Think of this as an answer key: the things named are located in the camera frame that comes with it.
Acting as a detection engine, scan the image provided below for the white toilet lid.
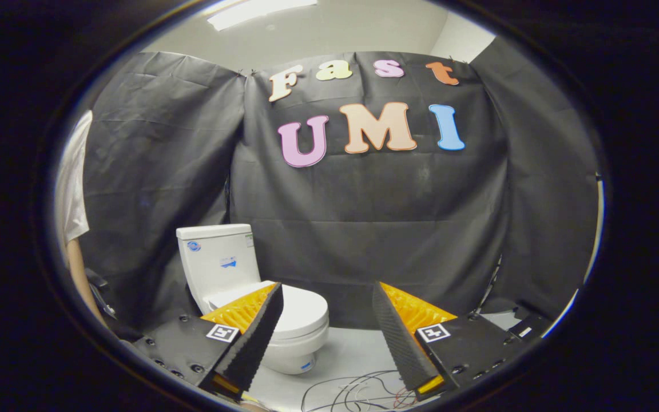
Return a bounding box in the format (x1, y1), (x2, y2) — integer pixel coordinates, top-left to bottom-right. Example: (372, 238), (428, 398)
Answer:
(208, 280), (330, 339)

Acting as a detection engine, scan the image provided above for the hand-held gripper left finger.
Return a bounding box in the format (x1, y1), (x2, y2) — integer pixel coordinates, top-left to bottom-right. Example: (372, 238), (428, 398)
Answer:
(119, 282), (284, 401)

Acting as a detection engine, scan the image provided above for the black backdrop cloth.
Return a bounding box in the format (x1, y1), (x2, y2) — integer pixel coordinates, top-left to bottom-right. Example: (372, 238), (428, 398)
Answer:
(78, 37), (600, 332)

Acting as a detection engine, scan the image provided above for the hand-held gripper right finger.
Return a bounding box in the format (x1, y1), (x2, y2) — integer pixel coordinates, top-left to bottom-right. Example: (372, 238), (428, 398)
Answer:
(372, 280), (530, 401)

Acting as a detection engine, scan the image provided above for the black box with white label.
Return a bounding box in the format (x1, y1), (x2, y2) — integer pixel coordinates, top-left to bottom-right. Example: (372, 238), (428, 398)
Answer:
(507, 312), (553, 342)

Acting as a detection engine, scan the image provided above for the white toilet tank cover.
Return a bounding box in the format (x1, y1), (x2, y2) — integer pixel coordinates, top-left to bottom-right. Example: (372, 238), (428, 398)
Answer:
(176, 224), (252, 240)

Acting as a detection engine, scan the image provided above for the white toilet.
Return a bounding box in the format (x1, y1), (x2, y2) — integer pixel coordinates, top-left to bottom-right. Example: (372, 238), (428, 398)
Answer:
(176, 224), (330, 375)

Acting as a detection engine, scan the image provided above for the tangle of floor cables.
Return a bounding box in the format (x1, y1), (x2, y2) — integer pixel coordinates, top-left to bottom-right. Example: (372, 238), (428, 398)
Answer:
(301, 370), (422, 412)

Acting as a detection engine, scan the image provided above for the ceiling light panel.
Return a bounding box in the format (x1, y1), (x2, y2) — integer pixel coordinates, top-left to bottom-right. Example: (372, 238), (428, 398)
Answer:
(207, 0), (319, 31)

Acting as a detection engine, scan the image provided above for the person's white shirt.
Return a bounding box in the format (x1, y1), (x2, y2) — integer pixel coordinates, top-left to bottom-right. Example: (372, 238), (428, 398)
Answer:
(55, 110), (93, 267)

